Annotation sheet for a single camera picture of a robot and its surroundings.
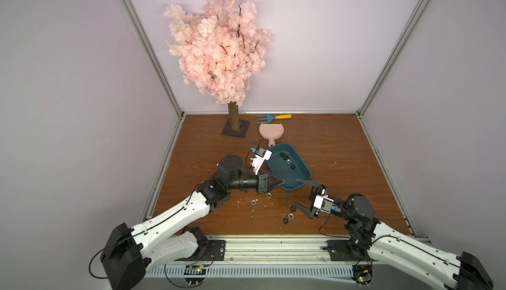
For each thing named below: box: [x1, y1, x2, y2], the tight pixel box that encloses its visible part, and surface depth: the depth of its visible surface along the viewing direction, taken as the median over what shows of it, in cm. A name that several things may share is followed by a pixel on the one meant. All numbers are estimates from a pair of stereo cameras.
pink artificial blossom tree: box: [163, 0, 273, 139], surface depth 72 cm
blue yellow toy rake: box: [256, 114, 292, 124], surface depth 120 cm
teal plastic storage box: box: [266, 143, 312, 194], surface depth 99 cm
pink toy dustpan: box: [258, 123, 285, 147], surface depth 113 cm
